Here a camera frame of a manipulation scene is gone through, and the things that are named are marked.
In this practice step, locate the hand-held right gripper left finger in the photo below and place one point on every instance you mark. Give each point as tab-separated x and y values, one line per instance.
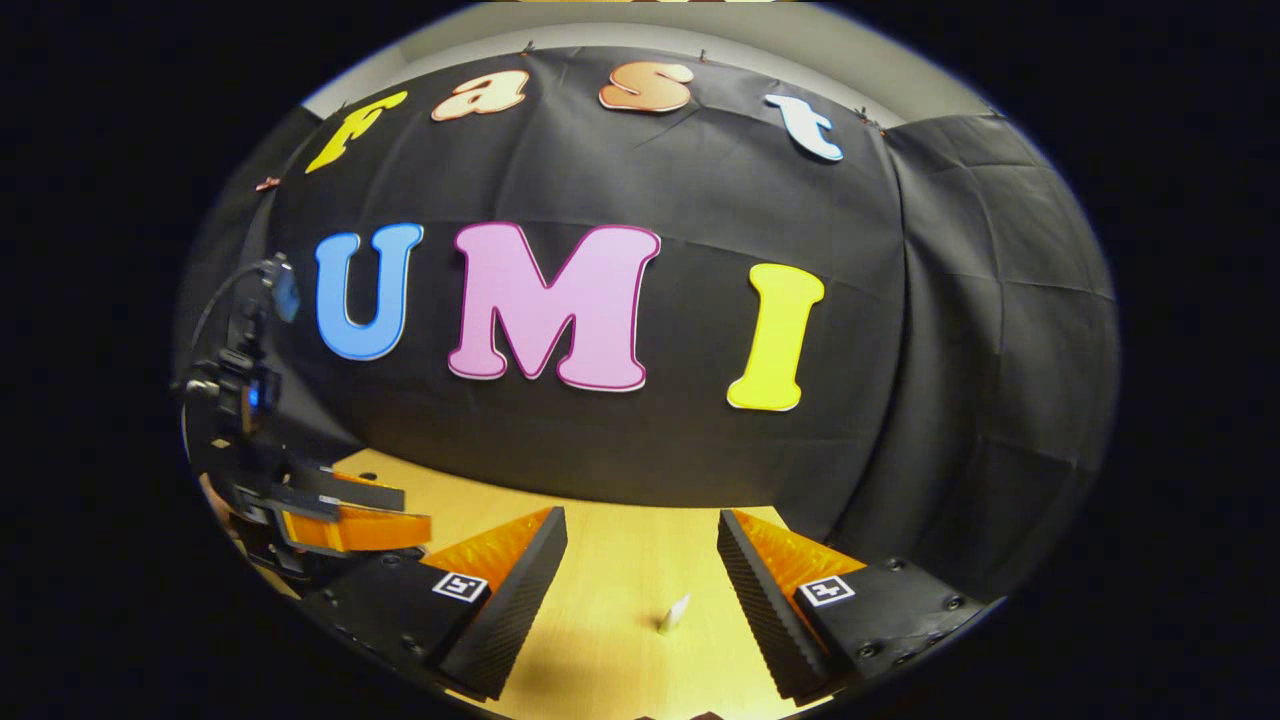
515	600

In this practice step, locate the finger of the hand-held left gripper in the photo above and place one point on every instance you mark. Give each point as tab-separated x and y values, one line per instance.
350	492
370	530

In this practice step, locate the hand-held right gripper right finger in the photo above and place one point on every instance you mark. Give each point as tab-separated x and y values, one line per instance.
765	600

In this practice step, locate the white and green tube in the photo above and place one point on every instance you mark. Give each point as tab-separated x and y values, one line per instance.
674	615

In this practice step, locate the orange backdrop clip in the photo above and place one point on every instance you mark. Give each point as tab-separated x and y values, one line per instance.
267	183
868	120

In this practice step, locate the black backdrop cloth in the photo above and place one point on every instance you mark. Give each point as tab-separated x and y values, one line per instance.
700	200

